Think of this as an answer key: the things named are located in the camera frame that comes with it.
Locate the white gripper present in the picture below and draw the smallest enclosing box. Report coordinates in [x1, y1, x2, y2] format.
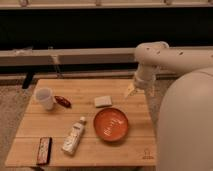
[124, 64, 156, 98]

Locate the white sponge block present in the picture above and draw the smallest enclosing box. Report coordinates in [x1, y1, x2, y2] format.
[94, 96, 112, 108]

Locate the white plastic cup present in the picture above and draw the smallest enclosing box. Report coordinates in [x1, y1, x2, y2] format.
[34, 87, 54, 110]

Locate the grey bench rail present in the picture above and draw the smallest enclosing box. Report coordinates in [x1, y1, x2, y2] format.
[0, 46, 213, 67]

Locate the orange round bowl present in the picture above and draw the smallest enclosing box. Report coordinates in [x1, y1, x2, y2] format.
[93, 107, 129, 142]

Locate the white plastic bottle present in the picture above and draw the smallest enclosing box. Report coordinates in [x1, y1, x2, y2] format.
[62, 117, 86, 155]

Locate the dark rectangular snack bar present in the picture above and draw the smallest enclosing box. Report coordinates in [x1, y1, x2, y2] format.
[36, 137, 52, 165]

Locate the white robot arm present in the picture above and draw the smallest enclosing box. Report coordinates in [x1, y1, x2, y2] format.
[125, 41, 213, 171]

